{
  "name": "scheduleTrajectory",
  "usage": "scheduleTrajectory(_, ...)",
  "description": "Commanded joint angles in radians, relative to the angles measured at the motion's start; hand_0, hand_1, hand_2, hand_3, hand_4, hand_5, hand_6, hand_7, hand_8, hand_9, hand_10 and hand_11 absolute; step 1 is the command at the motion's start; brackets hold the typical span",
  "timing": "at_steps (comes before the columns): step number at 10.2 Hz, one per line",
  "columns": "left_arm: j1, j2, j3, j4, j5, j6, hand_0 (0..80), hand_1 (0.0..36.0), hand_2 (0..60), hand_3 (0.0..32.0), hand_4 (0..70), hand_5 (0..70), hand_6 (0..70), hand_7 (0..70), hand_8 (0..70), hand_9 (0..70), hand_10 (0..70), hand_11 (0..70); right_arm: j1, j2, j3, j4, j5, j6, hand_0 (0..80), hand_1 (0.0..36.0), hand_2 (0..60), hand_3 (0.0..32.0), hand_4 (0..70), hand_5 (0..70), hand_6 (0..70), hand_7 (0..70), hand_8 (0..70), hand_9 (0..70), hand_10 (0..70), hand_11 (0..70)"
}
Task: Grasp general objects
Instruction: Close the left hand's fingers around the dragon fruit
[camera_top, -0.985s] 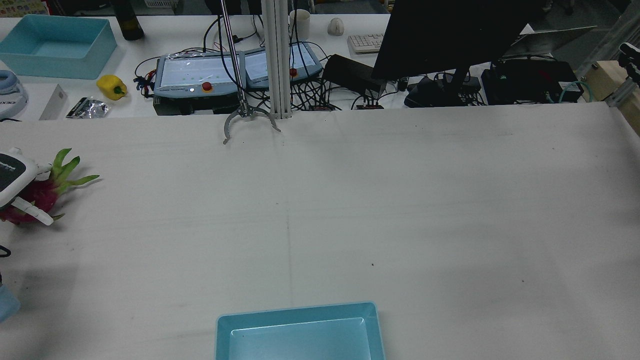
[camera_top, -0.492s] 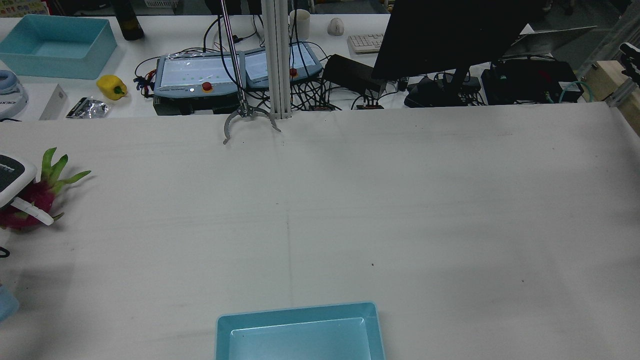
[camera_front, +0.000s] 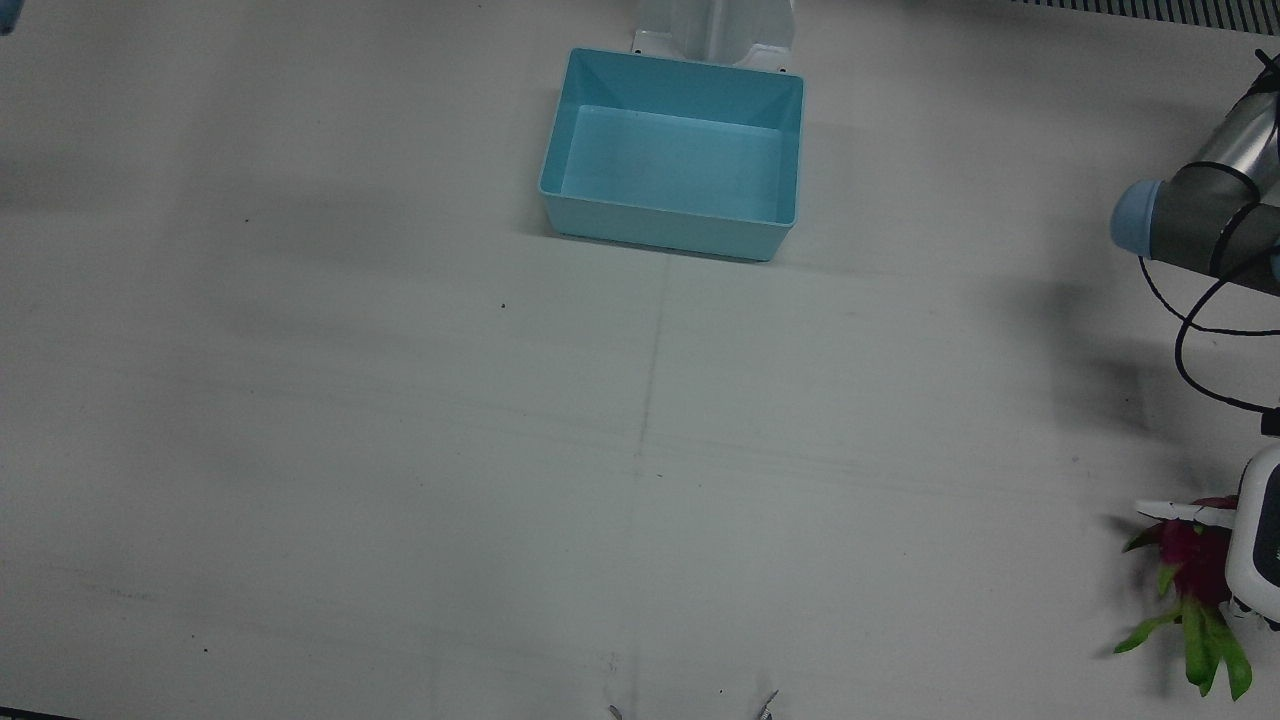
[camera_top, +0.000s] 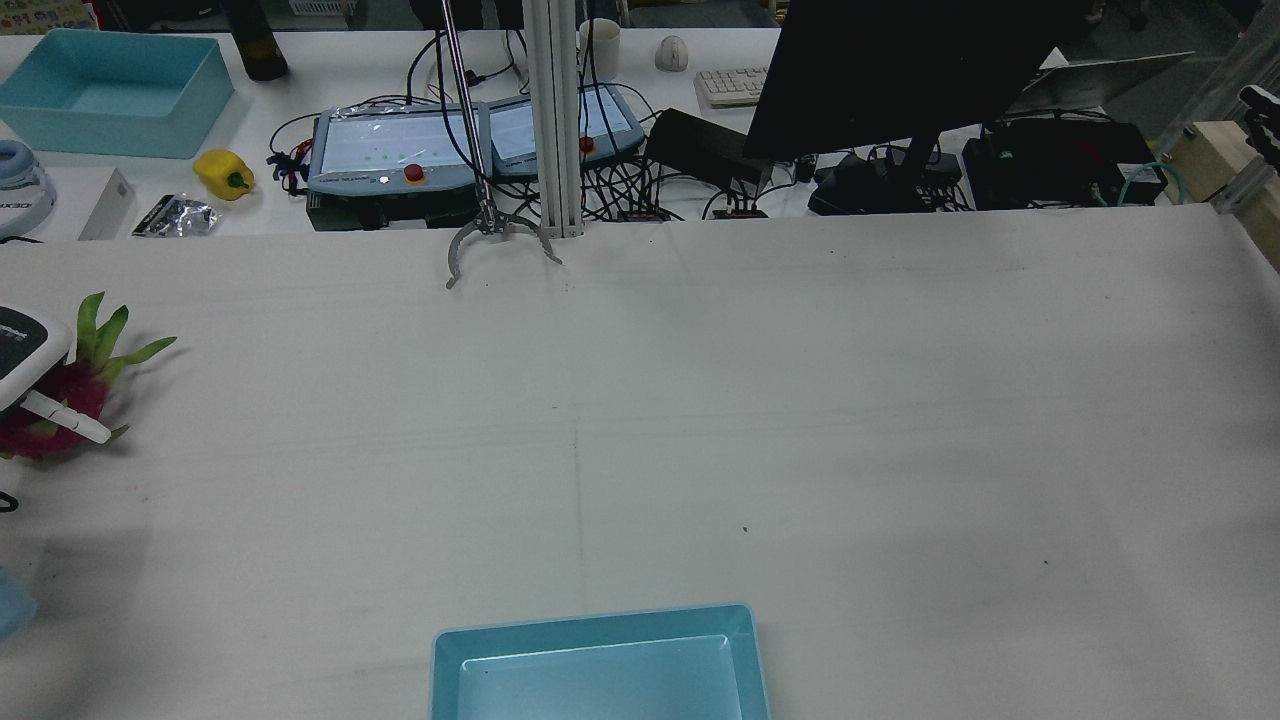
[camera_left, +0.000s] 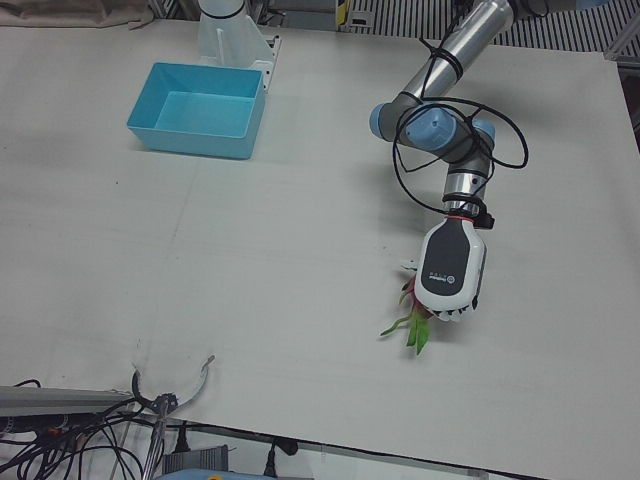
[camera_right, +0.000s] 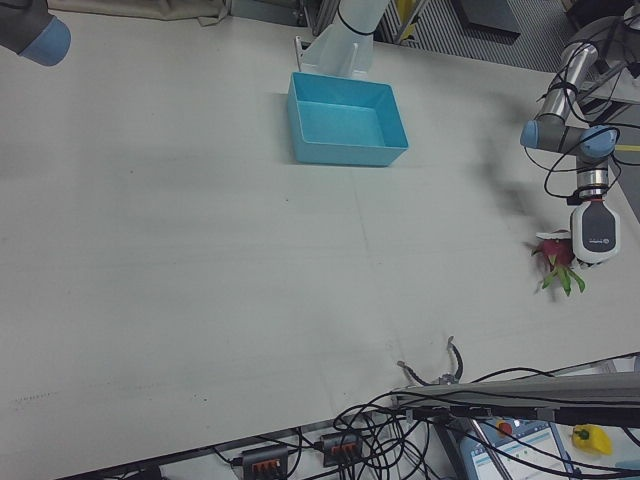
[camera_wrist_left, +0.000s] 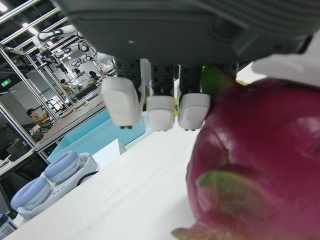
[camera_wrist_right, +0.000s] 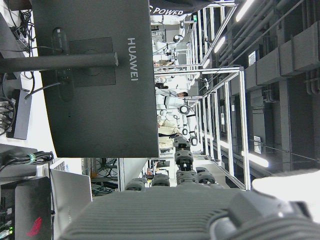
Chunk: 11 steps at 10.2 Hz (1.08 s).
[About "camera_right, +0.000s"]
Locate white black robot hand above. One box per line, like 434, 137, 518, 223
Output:
537, 198, 623, 269

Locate red dragon fruit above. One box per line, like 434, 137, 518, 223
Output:
530, 230, 587, 297

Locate yellow toy bell pepper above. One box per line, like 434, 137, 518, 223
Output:
572, 424, 612, 456

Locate grey ribbed floor grating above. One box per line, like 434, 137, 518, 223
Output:
399, 0, 576, 72

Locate teach pendant with red button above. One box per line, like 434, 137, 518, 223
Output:
459, 417, 576, 480

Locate short metal gooseneck clip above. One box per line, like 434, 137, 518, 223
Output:
397, 360, 431, 386

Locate black flat case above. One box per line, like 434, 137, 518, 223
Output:
457, 0, 531, 37

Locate light blue plastic bin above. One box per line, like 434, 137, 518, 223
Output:
286, 71, 410, 169

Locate black power strip orange switches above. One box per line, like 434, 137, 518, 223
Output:
241, 446, 291, 476
319, 431, 362, 467

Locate beige cloth bag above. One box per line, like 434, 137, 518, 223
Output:
47, 0, 231, 27

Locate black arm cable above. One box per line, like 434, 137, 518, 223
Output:
542, 44, 626, 200

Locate grey aluminium camera rail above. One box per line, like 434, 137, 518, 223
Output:
389, 352, 640, 417

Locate black cable tangle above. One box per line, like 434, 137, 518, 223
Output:
212, 367, 556, 480

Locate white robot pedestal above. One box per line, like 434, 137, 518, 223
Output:
293, 0, 390, 79

